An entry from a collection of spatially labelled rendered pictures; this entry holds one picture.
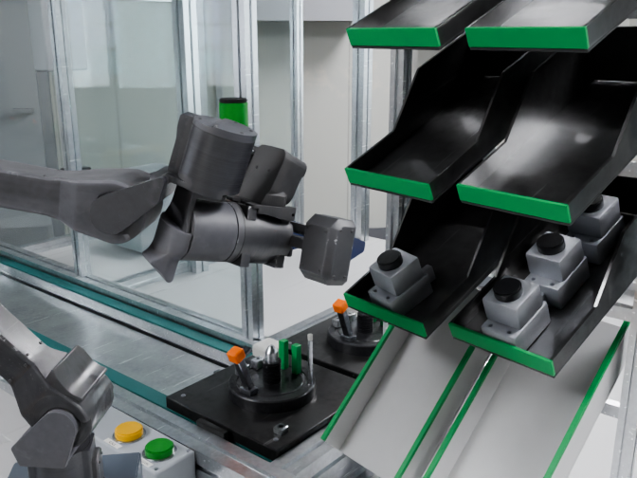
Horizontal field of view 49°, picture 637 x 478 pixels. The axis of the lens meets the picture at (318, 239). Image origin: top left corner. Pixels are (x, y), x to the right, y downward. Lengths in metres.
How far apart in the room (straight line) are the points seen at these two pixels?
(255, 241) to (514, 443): 0.41
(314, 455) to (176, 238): 0.49
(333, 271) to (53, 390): 0.29
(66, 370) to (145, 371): 0.65
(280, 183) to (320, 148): 4.44
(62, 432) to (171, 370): 0.66
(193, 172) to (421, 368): 0.48
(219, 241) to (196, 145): 0.09
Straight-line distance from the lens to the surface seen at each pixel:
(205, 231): 0.63
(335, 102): 5.08
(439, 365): 0.95
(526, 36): 0.71
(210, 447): 1.06
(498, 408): 0.92
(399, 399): 0.96
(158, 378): 1.35
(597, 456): 1.29
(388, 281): 0.83
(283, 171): 0.67
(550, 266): 0.81
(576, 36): 0.69
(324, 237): 0.63
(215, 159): 0.60
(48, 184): 0.67
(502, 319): 0.77
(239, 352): 1.06
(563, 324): 0.82
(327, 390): 1.16
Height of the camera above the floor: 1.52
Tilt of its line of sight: 16 degrees down
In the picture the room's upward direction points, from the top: straight up
